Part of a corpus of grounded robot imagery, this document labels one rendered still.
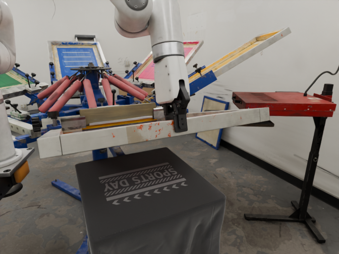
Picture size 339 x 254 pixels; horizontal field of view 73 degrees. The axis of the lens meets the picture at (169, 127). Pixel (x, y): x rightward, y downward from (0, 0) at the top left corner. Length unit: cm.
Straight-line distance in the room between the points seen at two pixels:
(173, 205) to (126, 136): 35
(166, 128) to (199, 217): 38
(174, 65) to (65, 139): 27
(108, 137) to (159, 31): 26
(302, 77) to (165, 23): 229
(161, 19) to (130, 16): 8
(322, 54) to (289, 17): 54
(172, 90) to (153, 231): 42
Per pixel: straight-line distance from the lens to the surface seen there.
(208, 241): 91
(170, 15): 55
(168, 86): 51
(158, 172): 95
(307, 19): 277
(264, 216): 232
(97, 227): 72
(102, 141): 48
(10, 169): 70
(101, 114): 107
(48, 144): 48
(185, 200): 79
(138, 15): 49
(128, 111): 110
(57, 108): 165
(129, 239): 72
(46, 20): 518
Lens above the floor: 141
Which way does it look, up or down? 18 degrees down
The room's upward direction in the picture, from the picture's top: straight up
